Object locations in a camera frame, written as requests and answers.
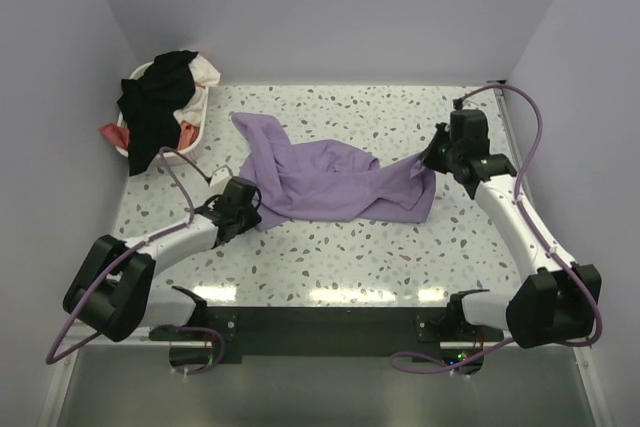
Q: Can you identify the purple t shirt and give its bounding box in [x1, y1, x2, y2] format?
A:
[232, 113, 436, 231]

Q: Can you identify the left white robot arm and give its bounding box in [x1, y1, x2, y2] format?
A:
[63, 176, 262, 342]

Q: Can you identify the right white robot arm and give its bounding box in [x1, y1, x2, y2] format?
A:
[421, 110, 602, 348]

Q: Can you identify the white laundry basket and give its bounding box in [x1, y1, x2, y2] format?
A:
[108, 54, 221, 165]

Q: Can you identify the coral orange t shirt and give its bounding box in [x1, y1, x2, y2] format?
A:
[99, 121, 200, 151]

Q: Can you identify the black t shirt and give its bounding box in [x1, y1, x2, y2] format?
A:
[117, 50, 197, 177]

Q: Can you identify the white t shirt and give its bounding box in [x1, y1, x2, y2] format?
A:
[174, 54, 221, 127]

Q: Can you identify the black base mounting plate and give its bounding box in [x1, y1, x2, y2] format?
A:
[149, 307, 503, 367]

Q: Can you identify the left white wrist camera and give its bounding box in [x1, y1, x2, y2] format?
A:
[208, 165, 233, 195]

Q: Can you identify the aluminium frame rail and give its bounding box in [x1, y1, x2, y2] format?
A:
[37, 351, 79, 427]

